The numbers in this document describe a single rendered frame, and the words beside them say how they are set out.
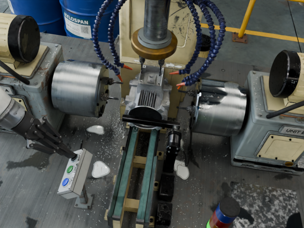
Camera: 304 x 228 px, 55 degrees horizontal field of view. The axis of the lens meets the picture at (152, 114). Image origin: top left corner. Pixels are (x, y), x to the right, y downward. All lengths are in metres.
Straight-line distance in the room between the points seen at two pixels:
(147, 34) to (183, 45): 0.33
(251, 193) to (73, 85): 0.86
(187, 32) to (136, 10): 0.24
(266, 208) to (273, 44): 2.72
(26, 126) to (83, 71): 0.40
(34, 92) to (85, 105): 0.21
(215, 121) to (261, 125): 0.18
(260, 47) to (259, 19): 0.61
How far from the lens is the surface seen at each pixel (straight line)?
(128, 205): 1.27
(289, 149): 1.38
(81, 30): 2.82
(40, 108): 1.37
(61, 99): 1.30
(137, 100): 1.26
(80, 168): 1.09
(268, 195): 1.33
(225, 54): 3.40
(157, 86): 1.25
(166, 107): 1.27
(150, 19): 1.07
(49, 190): 1.39
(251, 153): 1.41
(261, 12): 4.31
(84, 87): 1.25
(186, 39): 1.38
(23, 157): 1.51
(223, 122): 1.25
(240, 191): 1.29
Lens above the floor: 2.02
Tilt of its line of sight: 50 degrees down
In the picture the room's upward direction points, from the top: 6 degrees clockwise
